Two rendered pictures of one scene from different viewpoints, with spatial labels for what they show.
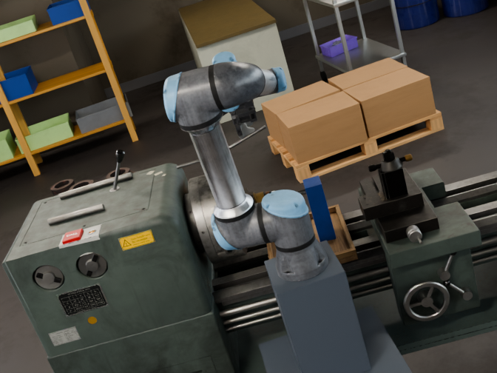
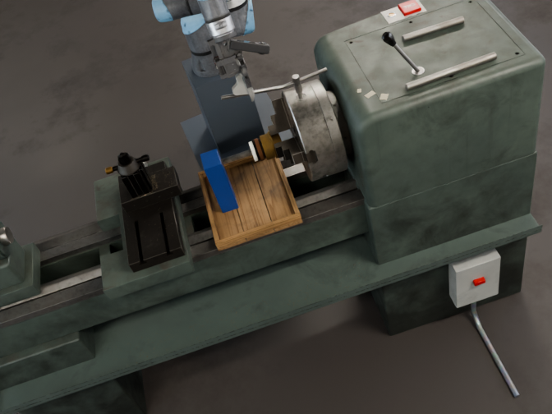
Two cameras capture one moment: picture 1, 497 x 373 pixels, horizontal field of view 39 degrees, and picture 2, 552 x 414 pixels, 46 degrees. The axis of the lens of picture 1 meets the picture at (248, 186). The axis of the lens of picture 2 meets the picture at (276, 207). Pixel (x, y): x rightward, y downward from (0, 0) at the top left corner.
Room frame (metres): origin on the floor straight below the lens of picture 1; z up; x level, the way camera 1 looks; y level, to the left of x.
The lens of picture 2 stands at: (3.87, -0.20, 2.55)
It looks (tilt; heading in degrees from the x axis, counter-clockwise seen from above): 48 degrees down; 175
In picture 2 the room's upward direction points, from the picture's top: 18 degrees counter-clockwise
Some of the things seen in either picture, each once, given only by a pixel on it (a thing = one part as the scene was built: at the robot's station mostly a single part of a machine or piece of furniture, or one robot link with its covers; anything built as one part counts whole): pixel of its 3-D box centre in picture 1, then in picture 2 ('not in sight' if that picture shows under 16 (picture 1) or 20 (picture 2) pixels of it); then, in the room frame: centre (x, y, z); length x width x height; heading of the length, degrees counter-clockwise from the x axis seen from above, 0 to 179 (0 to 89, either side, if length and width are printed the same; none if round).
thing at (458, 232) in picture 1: (414, 214); (140, 223); (2.21, -0.53, 0.90); 0.53 x 0.30 x 0.06; 176
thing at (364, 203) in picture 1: (390, 200); (149, 189); (2.17, -0.45, 1.00); 0.20 x 0.10 x 0.05; 86
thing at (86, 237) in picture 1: (83, 242); (403, 18); (2.10, 0.56, 1.23); 0.13 x 0.08 x 0.06; 86
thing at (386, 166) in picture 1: (390, 163); (126, 163); (2.17, -0.48, 1.14); 0.08 x 0.08 x 0.03
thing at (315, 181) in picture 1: (319, 209); (219, 181); (2.27, -0.22, 1.00); 0.08 x 0.06 x 0.23; 176
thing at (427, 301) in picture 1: (434, 281); not in sight; (2.01, -0.50, 0.73); 0.27 x 0.12 x 0.27; 86
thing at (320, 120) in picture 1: (347, 115); not in sight; (5.14, -0.90, 0.22); 1.24 x 0.89 x 0.43; 91
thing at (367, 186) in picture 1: (396, 202); (149, 213); (2.23, -0.49, 0.95); 0.43 x 0.18 x 0.04; 176
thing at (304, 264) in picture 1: (298, 251); (208, 53); (1.76, -0.08, 1.15); 0.15 x 0.15 x 0.10
